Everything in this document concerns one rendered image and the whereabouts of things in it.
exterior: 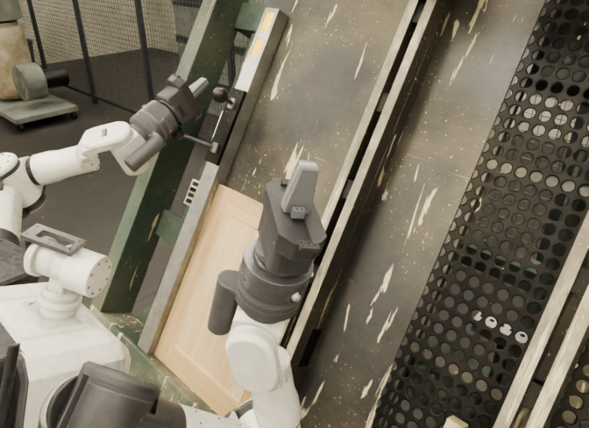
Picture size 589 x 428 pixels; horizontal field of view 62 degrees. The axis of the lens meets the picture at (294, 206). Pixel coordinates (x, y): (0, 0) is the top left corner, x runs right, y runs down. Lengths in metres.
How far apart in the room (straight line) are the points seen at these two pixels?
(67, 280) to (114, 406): 0.22
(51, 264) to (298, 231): 0.42
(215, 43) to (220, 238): 0.58
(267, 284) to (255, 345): 0.10
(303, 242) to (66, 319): 0.46
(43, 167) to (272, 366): 0.75
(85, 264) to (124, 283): 0.77
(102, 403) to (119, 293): 0.90
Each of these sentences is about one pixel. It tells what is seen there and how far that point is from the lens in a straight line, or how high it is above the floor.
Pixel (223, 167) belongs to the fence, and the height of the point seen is 1.34.
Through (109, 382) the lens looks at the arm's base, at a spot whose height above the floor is 1.38.
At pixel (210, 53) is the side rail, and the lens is 1.49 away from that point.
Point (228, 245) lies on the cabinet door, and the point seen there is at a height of 1.19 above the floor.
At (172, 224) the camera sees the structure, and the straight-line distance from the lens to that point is 1.47.
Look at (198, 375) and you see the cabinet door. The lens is 1.28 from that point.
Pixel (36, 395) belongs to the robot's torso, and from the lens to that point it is 0.76.
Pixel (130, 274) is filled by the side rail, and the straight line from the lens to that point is 1.55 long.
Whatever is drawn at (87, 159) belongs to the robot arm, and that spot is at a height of 1.43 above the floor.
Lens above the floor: 1.85
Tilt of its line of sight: 29 degrees down
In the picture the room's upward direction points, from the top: straight up
